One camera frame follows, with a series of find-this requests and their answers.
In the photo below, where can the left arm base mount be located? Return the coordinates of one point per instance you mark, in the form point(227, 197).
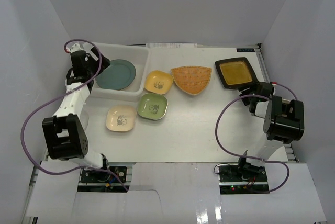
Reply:
point(90, 176)

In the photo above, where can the black square amber plate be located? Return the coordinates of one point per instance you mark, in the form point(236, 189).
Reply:
point(235, 72)

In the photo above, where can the blue label sticker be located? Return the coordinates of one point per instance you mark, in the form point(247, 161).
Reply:
point(245, 50)

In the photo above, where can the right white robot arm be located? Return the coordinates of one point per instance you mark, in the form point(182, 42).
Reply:
point(283, 116)

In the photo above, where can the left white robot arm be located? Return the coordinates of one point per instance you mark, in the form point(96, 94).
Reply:
point(64, 132)

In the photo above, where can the orange woven fan basket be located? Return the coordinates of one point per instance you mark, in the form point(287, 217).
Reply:
point(191, 79)

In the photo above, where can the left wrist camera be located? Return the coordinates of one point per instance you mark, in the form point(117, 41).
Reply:
point(74, 48)

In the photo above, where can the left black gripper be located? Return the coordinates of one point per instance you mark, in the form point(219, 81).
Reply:
point(97, 58)

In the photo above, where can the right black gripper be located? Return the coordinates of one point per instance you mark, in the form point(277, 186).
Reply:
point(253, 88)

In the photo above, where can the clear glass square dish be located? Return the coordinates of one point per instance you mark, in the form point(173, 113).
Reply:
point(84, 119)

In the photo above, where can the blue-grey round plate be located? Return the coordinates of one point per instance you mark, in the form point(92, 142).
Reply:
point(119, 75)

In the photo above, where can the cream square panda dish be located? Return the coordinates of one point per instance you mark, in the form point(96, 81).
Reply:
point(121, 118)

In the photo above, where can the white plastic bin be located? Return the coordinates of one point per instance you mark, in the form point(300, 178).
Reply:
point(138, 56)

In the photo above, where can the papers at table back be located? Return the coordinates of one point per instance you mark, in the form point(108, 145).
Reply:
point(171, 45)

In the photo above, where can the yellow square panda dish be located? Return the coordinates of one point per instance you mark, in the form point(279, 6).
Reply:
point(158, 82)

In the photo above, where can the green square panda dish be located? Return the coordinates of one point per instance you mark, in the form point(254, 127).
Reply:
point(152, 106)

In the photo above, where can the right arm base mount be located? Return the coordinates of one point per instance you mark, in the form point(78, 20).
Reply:
point(228, 173)

